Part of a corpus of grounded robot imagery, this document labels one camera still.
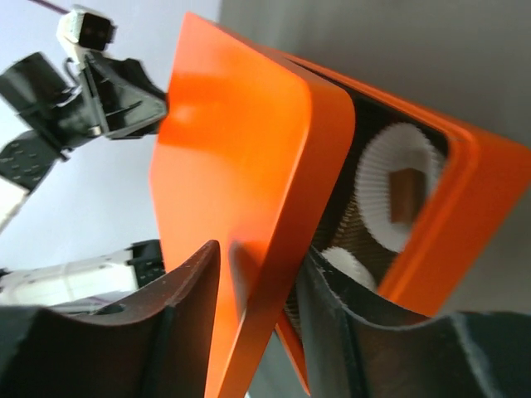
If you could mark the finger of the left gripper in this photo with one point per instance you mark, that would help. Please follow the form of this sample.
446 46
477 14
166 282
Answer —
133 119
123 83

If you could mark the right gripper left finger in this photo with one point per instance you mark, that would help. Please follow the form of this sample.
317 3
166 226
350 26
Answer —
153 343

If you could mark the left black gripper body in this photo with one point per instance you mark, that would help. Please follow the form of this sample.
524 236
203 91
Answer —
75 120

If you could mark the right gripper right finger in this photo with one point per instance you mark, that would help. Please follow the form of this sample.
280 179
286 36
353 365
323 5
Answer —
358 344

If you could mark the orange box lid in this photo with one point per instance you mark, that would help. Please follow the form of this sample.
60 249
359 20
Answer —
248 156

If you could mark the brown oblong chocolate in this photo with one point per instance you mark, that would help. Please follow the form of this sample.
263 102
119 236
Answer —
407 189

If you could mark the orange chocolate box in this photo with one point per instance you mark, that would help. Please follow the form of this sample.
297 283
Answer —
482 179

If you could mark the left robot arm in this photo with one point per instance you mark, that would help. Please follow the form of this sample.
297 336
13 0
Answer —
29 86

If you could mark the white paper cup front-right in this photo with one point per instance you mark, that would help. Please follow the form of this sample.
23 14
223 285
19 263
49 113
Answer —
344 261

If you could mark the white paper cup back-right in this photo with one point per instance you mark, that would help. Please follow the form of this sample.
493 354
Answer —
396 147

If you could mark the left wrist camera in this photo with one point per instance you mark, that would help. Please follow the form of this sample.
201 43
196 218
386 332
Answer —
83 29

